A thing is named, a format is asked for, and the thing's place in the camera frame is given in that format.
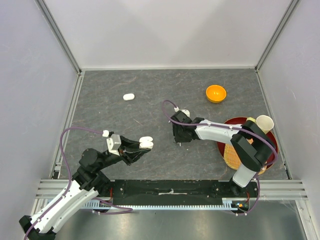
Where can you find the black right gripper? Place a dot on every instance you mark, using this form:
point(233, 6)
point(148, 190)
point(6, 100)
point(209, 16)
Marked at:
point(177, 138)

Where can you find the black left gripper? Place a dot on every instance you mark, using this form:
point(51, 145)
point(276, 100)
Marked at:
point(129, 156)

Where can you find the white earbud charging case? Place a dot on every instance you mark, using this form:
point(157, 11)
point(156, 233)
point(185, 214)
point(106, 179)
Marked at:
point(146, 142)

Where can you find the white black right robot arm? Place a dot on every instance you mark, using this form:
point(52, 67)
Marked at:
point(251, 144)

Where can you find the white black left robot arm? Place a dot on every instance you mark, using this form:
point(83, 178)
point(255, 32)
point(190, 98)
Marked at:
point(85, 184)

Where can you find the white oval closed case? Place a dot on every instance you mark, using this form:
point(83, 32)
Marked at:
point(128, 97)

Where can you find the orange plastic bowl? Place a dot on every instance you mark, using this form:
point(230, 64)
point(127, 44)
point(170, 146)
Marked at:
point(215, 93)

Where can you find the woven bamboo tray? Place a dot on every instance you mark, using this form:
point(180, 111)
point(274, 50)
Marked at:
point(230, 157)

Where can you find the red round plate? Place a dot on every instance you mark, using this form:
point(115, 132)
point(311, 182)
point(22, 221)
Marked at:
point(241, 120)

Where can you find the cream yellow mug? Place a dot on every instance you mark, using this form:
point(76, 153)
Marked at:
point(264, 122)

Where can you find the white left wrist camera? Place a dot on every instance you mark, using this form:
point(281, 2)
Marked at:
point(113, 144)

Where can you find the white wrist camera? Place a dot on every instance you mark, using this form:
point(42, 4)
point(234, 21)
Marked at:
point(113, 144)
point(185, 111)

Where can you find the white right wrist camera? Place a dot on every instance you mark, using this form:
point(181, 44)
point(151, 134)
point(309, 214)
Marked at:
point(185, 111)

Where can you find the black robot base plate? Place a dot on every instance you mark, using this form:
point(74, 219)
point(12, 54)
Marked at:
point(134, 191)

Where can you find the light blue cable duct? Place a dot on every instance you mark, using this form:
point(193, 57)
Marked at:
point(224, 205)

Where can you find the aluminium frame left post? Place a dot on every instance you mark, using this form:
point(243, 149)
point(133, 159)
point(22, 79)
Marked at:
point(42, 5)

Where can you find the aluminium frame post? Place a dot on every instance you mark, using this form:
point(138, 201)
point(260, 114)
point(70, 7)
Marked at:
point(277, 33)
point(42, 5)

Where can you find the aluminium frame right post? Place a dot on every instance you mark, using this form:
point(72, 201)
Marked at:
point(277, 33)

